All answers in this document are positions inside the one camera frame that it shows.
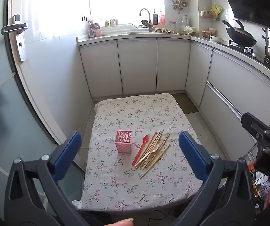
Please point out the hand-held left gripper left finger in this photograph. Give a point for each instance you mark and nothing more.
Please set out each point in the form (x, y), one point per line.
(69, 150)

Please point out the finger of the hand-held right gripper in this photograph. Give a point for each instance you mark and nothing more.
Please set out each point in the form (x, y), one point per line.
(254, 123)

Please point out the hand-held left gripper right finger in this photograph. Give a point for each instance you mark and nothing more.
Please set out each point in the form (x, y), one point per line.
(191, 153)

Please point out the pile of wooden chopsticks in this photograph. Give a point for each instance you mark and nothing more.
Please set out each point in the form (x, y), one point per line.
(152, 156)

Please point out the pink perforated utensil holder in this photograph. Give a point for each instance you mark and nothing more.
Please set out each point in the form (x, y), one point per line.
(123, 143)

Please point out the person's left hand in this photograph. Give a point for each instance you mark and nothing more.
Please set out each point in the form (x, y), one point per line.
(123, 222)

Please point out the white cabinet drawer front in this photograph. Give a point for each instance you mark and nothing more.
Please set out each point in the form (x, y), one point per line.
(243, 82)
(222, 120)

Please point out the pale small spoon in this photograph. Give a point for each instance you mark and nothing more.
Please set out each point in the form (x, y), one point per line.
(156, 146)

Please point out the brown floor mat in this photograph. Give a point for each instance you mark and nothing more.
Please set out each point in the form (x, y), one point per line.
(188, 104)

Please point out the red plastic spoon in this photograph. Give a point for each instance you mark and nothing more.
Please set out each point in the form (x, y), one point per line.
(140, 150)

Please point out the floral tablecloth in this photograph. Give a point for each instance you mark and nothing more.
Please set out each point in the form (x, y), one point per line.
(125, 113)

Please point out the frosted glass door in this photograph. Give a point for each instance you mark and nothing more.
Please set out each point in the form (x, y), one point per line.
(12, 113)

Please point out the black gas stove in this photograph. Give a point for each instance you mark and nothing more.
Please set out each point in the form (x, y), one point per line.
(245, 49)

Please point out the narrow white cabinet door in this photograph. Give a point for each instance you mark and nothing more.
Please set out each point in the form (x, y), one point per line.
(197, 73)

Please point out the black wok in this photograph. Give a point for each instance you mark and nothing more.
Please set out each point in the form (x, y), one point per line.
(241, 36)

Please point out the bowl of green vegetables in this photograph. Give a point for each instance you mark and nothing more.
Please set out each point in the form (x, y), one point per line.
(189, 30)

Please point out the pink food container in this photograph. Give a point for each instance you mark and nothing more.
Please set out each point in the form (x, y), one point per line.
(100, 32)

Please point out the white thermos jug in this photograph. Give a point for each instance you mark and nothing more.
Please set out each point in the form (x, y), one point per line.
(185, 21)

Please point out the white kitchen counter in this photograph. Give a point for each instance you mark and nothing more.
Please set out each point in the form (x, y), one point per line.
(135, 36)

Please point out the red bottle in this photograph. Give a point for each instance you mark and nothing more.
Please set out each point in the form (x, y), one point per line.
(162, 17)

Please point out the curved metal faucet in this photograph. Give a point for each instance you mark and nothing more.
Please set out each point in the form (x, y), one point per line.
(150, 20)

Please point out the bright window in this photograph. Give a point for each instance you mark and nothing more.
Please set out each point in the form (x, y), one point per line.
(113, 2)

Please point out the wall spice rack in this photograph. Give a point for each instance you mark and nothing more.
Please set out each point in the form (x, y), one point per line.
(211, 13)

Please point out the black wall hooks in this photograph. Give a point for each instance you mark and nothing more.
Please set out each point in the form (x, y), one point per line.
(84, 18)

